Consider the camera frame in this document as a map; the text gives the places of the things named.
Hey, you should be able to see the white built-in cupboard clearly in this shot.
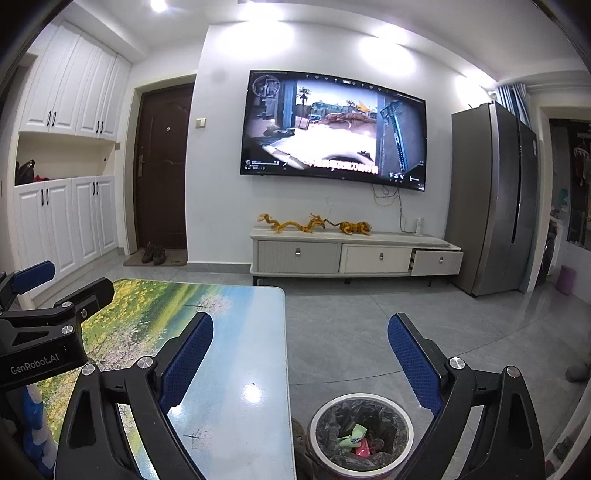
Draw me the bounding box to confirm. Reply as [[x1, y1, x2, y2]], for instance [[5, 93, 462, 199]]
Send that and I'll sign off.
[[0, 21, 133, 296]]

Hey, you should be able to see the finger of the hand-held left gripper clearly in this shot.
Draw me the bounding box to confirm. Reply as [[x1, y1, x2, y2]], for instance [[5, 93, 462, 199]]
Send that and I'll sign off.
[[51, 278, 115, 325], [0, 260, 57, 315]]

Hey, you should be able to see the dark brown entrance door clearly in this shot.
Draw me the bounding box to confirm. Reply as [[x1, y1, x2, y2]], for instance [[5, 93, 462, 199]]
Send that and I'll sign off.
[[134, 84, 195, 256]]

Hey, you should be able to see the green crumpled wrapper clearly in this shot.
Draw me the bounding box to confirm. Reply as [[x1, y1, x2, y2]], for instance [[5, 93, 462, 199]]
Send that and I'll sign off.
[[337, 425, 368, 451]]

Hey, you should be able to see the landscape print table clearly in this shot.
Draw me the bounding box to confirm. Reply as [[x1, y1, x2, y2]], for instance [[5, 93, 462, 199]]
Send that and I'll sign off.
[[34, 277, 297, 480]]

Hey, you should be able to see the purple bin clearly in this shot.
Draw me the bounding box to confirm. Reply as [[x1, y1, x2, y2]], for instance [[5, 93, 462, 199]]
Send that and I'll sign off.
[[555, 266, 578, 296]]

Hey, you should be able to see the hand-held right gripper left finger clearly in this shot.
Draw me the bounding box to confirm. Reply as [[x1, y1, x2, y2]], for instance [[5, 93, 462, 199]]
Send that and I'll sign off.
[[54, 311, 215, 480]]

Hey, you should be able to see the blue white cloth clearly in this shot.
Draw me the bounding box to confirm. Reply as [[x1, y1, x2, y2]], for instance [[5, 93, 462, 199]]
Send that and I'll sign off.
[[21, 383, 59, 479]]

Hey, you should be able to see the white coffee table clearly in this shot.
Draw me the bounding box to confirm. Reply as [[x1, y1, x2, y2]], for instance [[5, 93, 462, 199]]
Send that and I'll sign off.
[[545, 411, 583, 480]]

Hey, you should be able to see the brown slipper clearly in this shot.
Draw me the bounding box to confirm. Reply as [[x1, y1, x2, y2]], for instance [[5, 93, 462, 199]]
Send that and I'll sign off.
[[291, 418, 319, 468]]

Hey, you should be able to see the black bin liner bag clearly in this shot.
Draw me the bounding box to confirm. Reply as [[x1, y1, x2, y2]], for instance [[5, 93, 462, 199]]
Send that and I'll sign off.
[[314, 398, 410, 468]]

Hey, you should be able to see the open white cabinet drawer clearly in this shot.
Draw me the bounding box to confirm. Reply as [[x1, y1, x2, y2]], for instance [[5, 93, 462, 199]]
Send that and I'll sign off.
[[410, 248, 464, 277]]

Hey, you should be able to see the white TV cabinet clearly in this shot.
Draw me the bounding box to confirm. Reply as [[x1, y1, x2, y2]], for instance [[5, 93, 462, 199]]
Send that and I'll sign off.
[[249, 226, 464, 288]]

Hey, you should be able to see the television cable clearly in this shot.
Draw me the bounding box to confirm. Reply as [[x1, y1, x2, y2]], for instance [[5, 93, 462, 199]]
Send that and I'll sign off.
[[370, 184, 417, 232]]

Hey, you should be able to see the blue striped curtain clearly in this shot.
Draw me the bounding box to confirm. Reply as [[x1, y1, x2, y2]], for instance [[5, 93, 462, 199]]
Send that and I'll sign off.
[[496, 83, 533, 128]]

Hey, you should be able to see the dark handbag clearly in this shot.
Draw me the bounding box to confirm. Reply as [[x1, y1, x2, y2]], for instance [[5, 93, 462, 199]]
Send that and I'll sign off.
[[15, 159, 37, 185]]

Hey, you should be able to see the wall-mounted television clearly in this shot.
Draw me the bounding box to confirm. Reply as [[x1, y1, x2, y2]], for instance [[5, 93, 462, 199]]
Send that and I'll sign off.
[[240, 70, 428, 192]]

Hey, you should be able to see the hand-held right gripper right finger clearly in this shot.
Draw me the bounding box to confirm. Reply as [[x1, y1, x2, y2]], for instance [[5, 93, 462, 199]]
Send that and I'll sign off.
[[387, 313, 552, 480]]

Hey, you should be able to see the white round trash bin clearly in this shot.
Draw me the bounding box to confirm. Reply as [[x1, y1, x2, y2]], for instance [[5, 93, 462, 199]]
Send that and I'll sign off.
[[307, 392, 415, 479]]

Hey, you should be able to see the silver refrigerator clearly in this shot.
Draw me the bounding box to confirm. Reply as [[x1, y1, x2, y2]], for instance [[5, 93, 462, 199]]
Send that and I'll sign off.
[[444, 102, 540, 297]]

